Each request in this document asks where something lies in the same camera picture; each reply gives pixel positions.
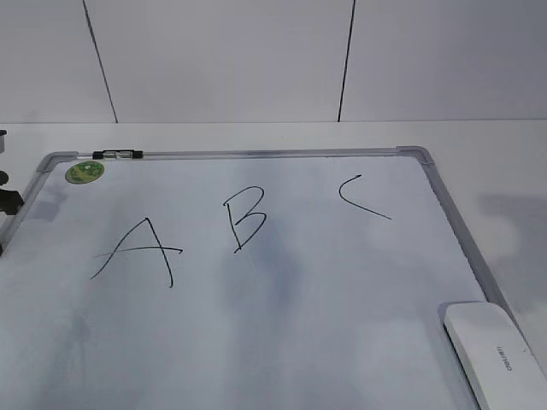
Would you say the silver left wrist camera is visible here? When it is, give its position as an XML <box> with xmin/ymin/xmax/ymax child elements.
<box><xmin>0</xmin><ymin>129</ymin><xmax>7</xmax><ymax>154</ymax></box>

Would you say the white whiteboard eraser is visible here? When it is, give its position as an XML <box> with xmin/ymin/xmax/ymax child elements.
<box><xmin>444</xmin><ymin>302</ymin><xmax>546</xmax><ymax>410</ymax></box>

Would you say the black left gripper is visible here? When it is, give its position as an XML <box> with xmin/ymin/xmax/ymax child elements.
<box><xmin>1</xmin><ymin>189</ymin><xmax>22</xmax><ymax>255</ymax></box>

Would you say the green round magnet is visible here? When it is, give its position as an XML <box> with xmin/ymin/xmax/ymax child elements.
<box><xmin>65</xmin><ymin>161</ymin><xmax>105</xmax><ymax>185</ymax></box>

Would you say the white whiteboard with grey frame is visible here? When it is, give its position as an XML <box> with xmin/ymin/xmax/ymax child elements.
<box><xmin>0</xmin><ymin>146</ymin><xmax>547</xmax><ymax>410</ymax></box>

